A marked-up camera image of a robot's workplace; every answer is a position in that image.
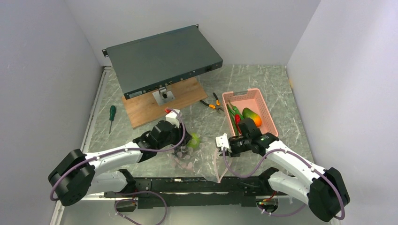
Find dark fake grape bunch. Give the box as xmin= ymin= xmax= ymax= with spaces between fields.
xmin=173 ymin=149 xmax=186 ymax=158

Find green fake apple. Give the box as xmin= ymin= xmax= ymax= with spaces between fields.
xmin=186 ymin=133 xmax=201 ymax=150

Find red fake chili pepper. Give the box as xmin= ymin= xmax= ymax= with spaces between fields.
xmin=234 ymin=114 xmax=242 ymax=128

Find green fake bean pod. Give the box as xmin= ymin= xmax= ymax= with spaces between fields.
xmin=226 ymin=104 xmax=239 ymax=136

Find orange fake fruit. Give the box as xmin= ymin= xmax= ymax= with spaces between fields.
xmin=242 ymin=107 xmax=262 ymax=127

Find green fake chili pepper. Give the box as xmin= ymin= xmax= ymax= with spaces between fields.
xmin=229 ymin=101 xmax=244 ymax=119

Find clear zip top bag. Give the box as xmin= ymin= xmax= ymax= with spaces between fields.
xmin=168 ymin=135 xmax=228 ymax=183

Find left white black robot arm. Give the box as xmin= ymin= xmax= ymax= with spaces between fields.
xmin=48 ymin=120 xmax=192 ymax=206

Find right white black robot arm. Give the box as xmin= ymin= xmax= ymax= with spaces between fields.
xmin=216 ymin=119 xmax=350 ymax=222

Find brown wooden board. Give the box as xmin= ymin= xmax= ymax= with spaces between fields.
xmin=122 ymin=77 xmax=208 ymax=128

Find orange black pliers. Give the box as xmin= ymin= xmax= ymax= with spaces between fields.
xmin=200 ymin=92 xmax=224 ymax=114

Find pink perforated plastic basket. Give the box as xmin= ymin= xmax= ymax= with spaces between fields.
xmin=222 ymin=88 xmax=279 ymax=137

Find dark grey rack server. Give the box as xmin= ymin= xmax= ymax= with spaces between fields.
xmin=102 ymin=25 xmax=223 ymax=99

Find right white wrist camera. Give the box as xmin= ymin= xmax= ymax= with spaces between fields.
xmin=215 ymin=133 xmax=231 ymax=152

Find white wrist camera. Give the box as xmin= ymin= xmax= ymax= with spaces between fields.
xmin=165 ymin=108 xmax=180 ymax=128
xmin=215 ymin=133 xmax=231 ymax=152

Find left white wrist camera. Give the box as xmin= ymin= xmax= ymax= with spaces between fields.
xmin=165 ymin=108 xmax=180 ymax=128

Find metal bracket with knob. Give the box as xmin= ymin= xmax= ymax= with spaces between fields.
xmin=153 ymin=86 xmax=175 ymax=105

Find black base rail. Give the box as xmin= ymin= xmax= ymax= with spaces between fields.
xmin=104 ymin=176 xmax=275 ymax=209

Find green handled screwdriver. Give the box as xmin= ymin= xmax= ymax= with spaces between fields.
xmin=108 ymin=105 xmax=116 ymax=134

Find aluminium frame rail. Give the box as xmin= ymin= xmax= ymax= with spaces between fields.
xmin=49 ymin=66 xmax=112 ymax=225

